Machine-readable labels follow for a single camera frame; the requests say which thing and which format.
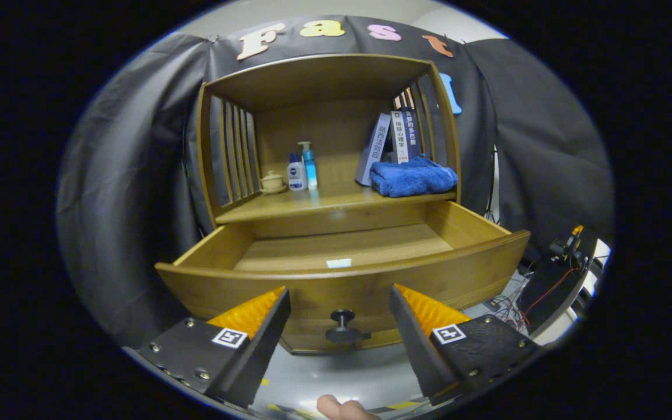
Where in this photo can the black backdrop cloth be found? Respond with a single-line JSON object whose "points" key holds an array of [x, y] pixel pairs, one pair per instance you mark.
{"points": [[132, 175]]}

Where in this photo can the beige lidded teacup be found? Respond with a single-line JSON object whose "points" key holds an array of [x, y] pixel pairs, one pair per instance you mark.
{"points": [[272, 182]]}

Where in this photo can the grey leaning book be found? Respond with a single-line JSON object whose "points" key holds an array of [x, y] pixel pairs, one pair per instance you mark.
{"points": [[371, 154]]}

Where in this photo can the wooden countertop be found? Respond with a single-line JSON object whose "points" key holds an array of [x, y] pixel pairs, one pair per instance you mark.
{"points": [[336, 201]]}

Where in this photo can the wooden cabinet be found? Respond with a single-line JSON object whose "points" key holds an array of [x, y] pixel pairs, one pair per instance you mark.
{"points": [[312, 76]]}

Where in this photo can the blue pump bottle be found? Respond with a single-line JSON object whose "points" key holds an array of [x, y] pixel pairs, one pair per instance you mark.
{"points": [[310, 172]]}

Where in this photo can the white spine book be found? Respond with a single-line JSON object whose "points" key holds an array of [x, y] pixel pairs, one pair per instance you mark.
{"points": [[399, 137]]}

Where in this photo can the white lotion bottle blue cap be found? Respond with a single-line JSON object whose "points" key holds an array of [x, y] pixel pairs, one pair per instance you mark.
{"points": [[296, 175]]}

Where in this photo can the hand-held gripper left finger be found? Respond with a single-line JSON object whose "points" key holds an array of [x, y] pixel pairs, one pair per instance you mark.
{"points": [[266, 338]]}

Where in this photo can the blue folded towel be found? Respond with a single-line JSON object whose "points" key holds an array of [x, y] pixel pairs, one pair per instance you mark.
{"points": [[412, 179]]}

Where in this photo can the dark blue book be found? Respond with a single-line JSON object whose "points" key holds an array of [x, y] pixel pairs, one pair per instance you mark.
{"points": [[412, 131]]}

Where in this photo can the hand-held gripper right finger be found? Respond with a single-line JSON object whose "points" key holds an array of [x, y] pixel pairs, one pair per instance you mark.
{"points": [[412, 338]]}

